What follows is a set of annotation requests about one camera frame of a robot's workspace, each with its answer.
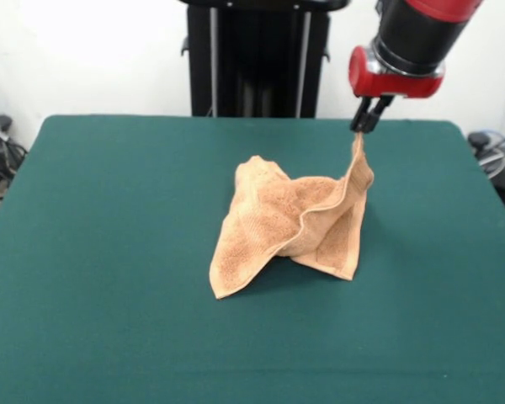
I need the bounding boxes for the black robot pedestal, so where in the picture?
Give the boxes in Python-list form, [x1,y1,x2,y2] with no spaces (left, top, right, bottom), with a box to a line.
[178,0,353,119]

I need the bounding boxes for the dark green table cloth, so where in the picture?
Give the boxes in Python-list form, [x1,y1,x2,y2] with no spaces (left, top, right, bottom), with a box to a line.
[0,114,505,404]

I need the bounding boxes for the tan terry towel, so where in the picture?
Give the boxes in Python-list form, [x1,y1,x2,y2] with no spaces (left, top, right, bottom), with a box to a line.
[209,130,375,300]

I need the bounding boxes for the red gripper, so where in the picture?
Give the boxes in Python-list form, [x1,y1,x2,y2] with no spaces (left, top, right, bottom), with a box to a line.
[347,45,447,135]

